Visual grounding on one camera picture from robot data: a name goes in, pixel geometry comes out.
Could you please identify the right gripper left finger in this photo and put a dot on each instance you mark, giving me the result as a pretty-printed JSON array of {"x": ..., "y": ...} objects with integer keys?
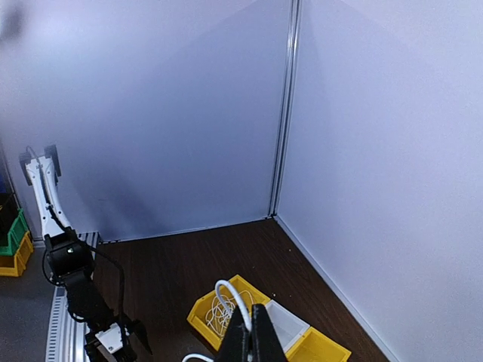
[{"x": 234, "y": 346}]

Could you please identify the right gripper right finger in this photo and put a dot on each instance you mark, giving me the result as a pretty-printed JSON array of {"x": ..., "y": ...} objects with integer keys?
[{"x": 265, "y": 344}]

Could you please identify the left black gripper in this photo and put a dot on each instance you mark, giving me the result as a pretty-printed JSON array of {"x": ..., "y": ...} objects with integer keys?
[{"x": 96, "y": 352}]

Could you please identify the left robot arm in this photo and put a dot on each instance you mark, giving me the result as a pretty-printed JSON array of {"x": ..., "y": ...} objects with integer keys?
[{"x": 72, "y": 264}]

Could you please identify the white plastic bin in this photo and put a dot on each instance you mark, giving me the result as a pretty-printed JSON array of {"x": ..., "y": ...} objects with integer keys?
[{"x": 288, "y": 327}]

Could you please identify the left yellow plastic bin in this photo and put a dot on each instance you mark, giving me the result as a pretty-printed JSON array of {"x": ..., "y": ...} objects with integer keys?
[{"x": 210, "y": 315}]

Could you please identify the yellow plastic bin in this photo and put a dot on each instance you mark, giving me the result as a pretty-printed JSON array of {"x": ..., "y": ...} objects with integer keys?
[
  {"x": 210, "y": 315},
  {"x": 314, "y": 346}
]

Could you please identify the right yellow plastic bin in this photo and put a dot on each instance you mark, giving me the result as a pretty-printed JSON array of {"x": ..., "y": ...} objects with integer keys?
[{"x": 314, "y": 346}]

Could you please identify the yellow crate outside cell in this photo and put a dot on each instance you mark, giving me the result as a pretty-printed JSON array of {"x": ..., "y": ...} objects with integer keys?
[{"x": 15, "y": 266}]

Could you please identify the green crate outside cell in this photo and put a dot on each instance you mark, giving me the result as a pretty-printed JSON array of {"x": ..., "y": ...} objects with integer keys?
[{"x": 10, "y": 242}]

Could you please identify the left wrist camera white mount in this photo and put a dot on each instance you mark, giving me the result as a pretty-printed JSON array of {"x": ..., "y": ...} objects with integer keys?
[{"x": 111, "y": 339}]

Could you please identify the left aluminium frame post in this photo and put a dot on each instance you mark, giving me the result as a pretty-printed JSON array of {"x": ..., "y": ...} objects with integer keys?
[{"x": 286, "y": 105}]

